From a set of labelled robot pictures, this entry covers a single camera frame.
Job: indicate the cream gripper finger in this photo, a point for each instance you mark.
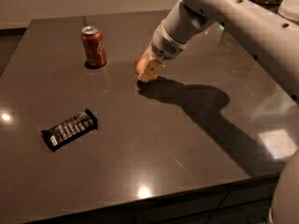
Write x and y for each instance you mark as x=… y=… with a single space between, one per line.
x=160 y=65
x=149 y=53

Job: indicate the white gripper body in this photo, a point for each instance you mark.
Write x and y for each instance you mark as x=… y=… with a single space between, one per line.
x=165 y=45

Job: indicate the orange fruit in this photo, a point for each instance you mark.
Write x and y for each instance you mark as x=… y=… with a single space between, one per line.
x=146 y=70

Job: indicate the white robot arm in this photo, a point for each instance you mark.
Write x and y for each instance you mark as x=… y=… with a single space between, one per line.
x=269 y=38

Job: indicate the black rxbar chocolate bar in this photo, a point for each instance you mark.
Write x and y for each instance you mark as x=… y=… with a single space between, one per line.
x=69 y=130

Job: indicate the red soda can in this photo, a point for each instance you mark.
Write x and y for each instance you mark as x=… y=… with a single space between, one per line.
x=93 y=44

